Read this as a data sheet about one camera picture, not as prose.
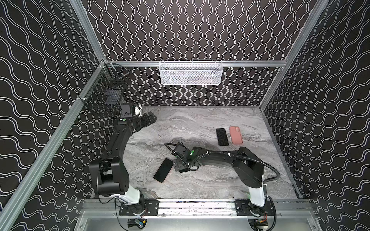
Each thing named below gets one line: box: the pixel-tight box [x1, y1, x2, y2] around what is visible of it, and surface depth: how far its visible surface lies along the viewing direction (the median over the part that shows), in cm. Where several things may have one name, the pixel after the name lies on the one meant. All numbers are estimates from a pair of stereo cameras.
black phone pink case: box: [153, 158, 174, 183], surface depth 90 cm
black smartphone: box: [215, 128, 229, 146], surface depth 105 cm
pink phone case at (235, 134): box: [229, 126, 244, 145], surface depth 106 cm
